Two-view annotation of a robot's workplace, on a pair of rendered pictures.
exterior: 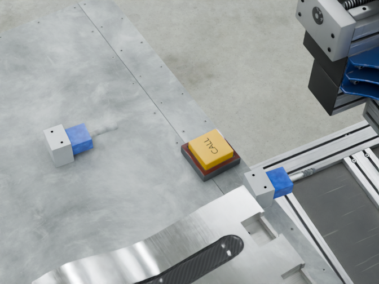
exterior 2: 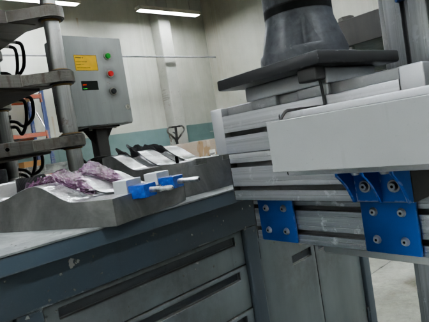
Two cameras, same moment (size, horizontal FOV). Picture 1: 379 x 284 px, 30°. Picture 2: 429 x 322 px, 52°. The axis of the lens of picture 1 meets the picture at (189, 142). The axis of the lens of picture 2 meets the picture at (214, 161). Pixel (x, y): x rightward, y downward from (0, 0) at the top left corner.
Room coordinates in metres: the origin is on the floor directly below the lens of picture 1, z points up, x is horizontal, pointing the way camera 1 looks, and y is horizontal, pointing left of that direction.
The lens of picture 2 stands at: (0.29, -1.35, 0.94)
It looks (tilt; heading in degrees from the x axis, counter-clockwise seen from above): 3 degrees down; 79
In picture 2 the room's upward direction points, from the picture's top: 9 degrees counter-clockwise
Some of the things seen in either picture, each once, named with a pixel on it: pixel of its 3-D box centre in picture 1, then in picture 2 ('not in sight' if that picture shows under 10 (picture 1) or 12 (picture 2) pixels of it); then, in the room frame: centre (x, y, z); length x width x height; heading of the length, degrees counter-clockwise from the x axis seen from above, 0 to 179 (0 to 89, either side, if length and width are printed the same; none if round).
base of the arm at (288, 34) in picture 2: not in sight; (301, 36); (0.62, -0.63, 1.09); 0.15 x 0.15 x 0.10
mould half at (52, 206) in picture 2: not in sight; (69, 195); (0.14, -0.22, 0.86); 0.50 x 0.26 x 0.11; 141
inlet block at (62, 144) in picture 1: (83, 137); not in sight; (0.77, 0.19, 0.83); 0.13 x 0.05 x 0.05; 117
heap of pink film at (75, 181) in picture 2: not in sight; (69, 177); (0.15, -0.22, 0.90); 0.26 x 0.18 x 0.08; 141
